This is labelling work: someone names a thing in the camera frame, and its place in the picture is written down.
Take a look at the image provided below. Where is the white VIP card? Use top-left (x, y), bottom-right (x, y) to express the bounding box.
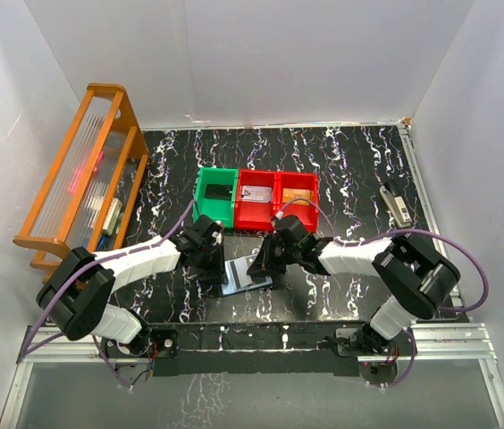
top-left (225, 257), bottom-right (271, 290)

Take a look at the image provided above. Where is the green plastic bin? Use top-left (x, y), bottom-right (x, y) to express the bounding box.
top-left (193, 167), bottom-right (239, 229)

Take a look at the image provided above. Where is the dark grey credit card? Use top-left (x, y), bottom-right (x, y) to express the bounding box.
top-left (204, 183), bottom-right (233, 201)

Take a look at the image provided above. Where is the red double plastic bin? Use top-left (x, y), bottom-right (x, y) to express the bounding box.
top-left (234, 169), bottom-right (319, 232)

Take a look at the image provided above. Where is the black silver stapler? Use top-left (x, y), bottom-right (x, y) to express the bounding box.
top-left (379, 179), bottom-right (412, 228)

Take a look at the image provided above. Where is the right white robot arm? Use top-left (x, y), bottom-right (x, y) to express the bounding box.
top-left (247, 214), bottom-right (460, 352)

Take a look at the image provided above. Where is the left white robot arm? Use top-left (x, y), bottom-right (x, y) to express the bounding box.
top-left (37, 214), bottom-right (224, 345)

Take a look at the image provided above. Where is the orange credit card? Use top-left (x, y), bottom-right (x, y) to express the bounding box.
top-left (281, 188), bottom-right (313, 206)

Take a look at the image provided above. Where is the silver credit card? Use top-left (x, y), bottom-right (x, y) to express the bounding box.
top-left (240, 185), bottom-right (273, 203)

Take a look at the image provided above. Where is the white eraser box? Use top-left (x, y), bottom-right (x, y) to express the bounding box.
top-left (101, 198), bottom-right (122, 236)

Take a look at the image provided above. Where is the wooden shelf rack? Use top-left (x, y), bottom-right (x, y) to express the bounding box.
top-left (13, 83), bottom-right (149, 277)

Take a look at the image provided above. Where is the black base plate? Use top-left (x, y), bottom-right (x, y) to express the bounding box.
top-left (99, 320), bottom-right (418, 379)

